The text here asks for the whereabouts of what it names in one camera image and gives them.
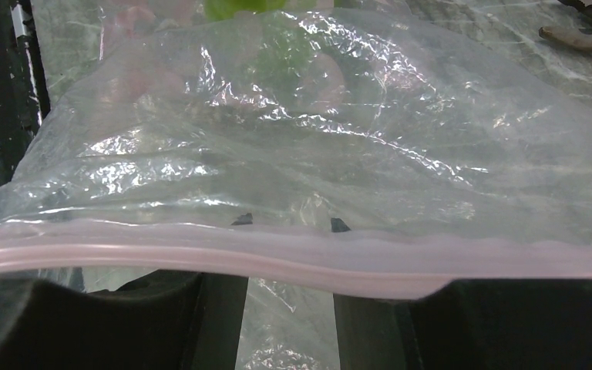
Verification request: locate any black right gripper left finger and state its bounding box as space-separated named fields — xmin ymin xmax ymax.
xmin=0 ymin=270 xmax=247 ymax=369

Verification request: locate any clear zip top bag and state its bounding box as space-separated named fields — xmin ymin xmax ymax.
xmin=0 ymin=1 xmax=592 ymax=369

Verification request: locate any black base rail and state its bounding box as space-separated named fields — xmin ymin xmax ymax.
xmin=0 ymin=1 xmax=50 ymax=186

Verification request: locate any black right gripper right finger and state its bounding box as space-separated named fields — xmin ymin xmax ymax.
xmin=334 ymin=278 xmax=592 ymax=369

